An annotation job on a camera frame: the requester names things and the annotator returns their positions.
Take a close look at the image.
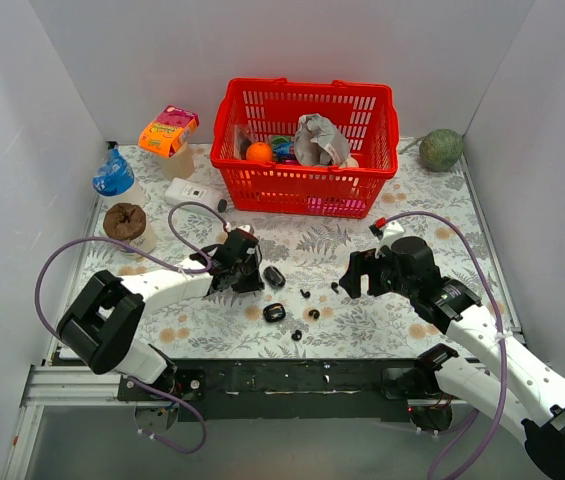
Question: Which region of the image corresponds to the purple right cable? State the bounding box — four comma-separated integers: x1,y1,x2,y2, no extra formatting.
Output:
386,210,509,480

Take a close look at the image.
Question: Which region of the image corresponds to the floral table mat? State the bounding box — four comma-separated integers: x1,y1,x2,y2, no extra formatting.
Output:
56,137,518,360

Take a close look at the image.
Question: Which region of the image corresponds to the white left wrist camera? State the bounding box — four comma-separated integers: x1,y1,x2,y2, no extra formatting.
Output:
223,223,256,241

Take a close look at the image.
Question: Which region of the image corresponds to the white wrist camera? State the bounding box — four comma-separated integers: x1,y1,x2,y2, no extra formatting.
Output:
223,223,256,241
369,218,405,258

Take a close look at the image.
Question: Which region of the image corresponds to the taped black charging case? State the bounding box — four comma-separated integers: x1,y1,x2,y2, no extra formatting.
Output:
263,265,286,289

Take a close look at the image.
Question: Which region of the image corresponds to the pink package in basket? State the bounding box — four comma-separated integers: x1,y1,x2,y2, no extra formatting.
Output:
307,197,366,218

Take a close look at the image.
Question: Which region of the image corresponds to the clear plastic jar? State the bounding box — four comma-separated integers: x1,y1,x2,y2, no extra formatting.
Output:
157,142,195,181

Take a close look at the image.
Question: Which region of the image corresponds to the grey crumpled paper bag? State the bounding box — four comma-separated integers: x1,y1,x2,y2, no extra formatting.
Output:
294,113,351,167

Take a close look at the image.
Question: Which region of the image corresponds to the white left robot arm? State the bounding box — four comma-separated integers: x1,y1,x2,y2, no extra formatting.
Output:
57,225,264,400

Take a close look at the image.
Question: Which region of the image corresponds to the orange pink snack box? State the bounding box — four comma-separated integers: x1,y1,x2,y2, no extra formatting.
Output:
138,105,199,158

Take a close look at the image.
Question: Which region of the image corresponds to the blue lid plastic bottle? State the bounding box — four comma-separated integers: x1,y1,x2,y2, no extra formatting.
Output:
92,147,146,208

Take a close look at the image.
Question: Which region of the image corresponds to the green round melon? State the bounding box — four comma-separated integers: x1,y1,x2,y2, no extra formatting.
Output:
419,129,464,172

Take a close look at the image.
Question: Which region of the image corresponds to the red plastic shopping basket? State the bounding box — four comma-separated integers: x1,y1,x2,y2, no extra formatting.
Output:
210,78,399,217

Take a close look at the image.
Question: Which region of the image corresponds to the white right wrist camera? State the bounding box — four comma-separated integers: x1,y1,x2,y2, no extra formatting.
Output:
369,218,405,258

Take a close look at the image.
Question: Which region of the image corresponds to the orange fruit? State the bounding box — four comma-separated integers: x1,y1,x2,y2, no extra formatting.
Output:
245,142,273,163

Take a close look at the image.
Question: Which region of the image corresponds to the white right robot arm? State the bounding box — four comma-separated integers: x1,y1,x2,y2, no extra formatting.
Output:
339,236,565,479

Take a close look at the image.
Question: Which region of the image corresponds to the glossy black gold-trim case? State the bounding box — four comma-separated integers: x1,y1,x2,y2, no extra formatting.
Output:
262,303,286,323

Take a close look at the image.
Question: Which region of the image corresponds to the brown lid white jar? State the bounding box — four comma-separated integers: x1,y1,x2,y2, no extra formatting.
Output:
103,203,157,254

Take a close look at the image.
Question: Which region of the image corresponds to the white lying bottle black cap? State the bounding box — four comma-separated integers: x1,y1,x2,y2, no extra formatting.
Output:
164,178,228,216

